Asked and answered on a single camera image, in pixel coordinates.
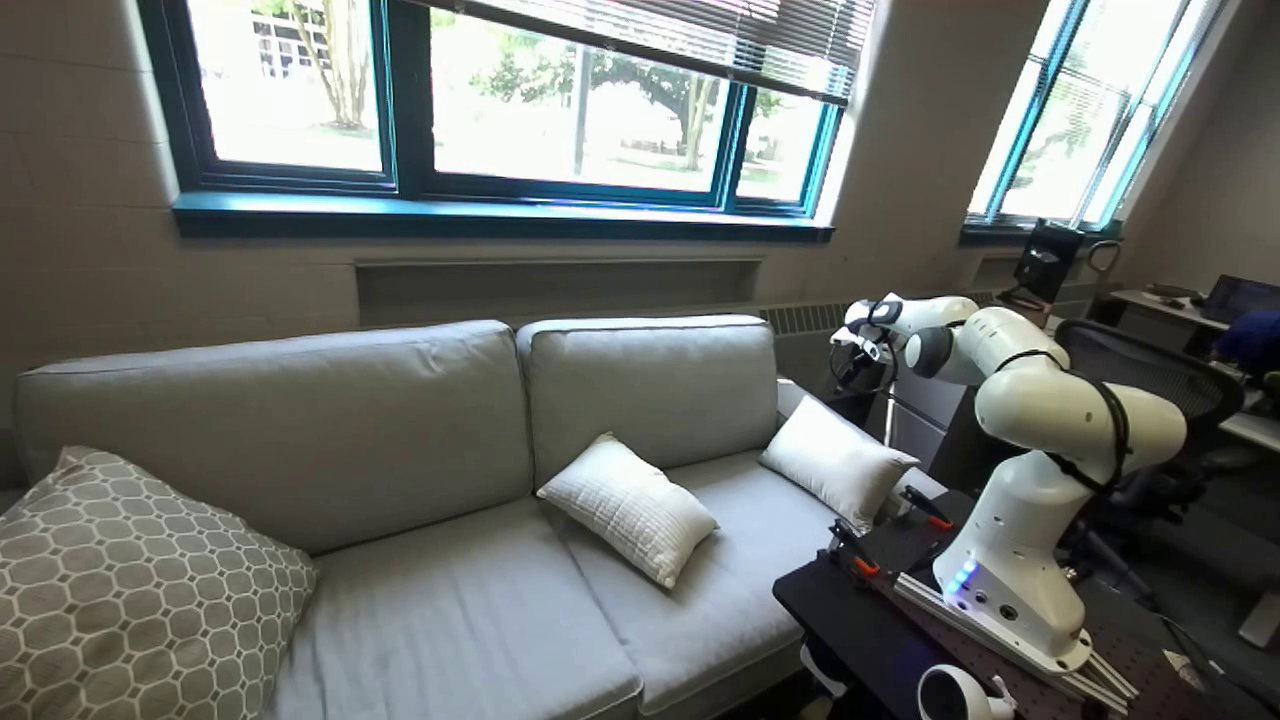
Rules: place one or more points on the white floor object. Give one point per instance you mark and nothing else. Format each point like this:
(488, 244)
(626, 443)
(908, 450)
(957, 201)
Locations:
(1263, 623)

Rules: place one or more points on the black boxy device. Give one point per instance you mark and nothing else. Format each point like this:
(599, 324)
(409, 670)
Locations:
(1051, 260)

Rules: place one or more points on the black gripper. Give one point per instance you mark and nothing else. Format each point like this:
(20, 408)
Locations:
(856, 360)

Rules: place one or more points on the grey lattice patterned cushion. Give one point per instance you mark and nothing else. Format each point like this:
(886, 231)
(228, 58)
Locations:
(123, 603)

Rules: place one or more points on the grey fabric couch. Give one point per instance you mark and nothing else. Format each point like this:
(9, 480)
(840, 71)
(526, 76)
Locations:
(335, 425)

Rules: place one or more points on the cream striped cushion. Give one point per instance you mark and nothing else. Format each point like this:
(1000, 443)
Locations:
(626, 505)
(840, 463)

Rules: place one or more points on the black office chair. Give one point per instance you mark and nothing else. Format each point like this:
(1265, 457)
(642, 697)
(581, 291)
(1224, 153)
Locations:
(1184, 374)

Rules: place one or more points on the baseboard radiator grille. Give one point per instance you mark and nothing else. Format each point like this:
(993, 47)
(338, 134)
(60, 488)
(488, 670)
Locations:
(801, 343)

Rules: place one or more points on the black robot table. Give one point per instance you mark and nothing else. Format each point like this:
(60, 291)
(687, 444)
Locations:
(855, 635)

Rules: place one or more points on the white VR controller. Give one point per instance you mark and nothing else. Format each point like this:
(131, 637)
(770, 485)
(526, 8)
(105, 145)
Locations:
(955, 693)

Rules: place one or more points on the dark grey cabinet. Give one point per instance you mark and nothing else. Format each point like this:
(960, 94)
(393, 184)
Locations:
(934, 425)

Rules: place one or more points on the slatted window blind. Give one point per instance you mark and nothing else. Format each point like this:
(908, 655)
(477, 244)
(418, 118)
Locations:
(747, 42)

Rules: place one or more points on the wide teal framed window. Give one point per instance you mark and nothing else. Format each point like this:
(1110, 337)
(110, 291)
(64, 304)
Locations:
(535, 107)

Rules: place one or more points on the white desk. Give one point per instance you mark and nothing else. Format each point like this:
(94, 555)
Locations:
(1172, 311)

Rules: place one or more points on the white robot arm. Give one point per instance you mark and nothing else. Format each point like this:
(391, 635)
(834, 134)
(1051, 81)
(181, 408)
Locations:
(1052, 400)

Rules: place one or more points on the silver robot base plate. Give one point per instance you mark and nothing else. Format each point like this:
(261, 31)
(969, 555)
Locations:
(922, 588)

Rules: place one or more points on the orange black clamp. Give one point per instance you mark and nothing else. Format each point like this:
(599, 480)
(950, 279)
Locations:
(925, 511)
(855, 555)

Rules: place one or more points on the narrow teal framed window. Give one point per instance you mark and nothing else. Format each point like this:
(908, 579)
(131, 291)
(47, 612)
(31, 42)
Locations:
(1082, 123)

